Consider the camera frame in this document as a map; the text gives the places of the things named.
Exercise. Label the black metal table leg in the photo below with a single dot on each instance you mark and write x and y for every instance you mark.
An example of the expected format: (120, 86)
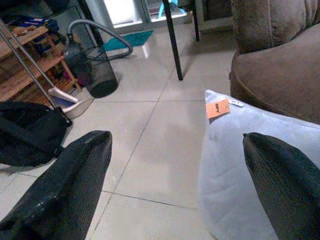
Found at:
(195, 20)
(173, 40)

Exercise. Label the orange paper tag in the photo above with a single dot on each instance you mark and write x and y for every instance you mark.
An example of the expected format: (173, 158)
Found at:
(217, 108)

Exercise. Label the black mesh waste bin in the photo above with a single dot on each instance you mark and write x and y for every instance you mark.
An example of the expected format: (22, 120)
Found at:
(96, 70)

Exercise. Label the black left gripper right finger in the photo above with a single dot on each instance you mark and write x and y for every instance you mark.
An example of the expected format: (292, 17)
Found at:
(285, 180)

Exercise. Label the light grey pillow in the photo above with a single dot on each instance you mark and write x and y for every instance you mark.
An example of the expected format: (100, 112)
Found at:
(225, 175)

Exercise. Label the black bag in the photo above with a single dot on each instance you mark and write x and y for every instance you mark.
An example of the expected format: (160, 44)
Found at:
(27, 135)

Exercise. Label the wooden shelf rack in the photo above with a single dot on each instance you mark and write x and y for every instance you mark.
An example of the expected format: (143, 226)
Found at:
(30, 65)

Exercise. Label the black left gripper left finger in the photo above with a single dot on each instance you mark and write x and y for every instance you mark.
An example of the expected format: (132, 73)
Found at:
(62, 190)

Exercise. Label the brown fabric sofa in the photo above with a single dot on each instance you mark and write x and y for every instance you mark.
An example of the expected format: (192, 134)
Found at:
(275, 62)

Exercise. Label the white fabric label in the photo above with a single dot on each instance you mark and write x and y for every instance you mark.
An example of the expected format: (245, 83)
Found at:
(236, 103)

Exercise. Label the teal floor mat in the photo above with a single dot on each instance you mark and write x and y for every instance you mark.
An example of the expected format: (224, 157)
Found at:
(130, 40)

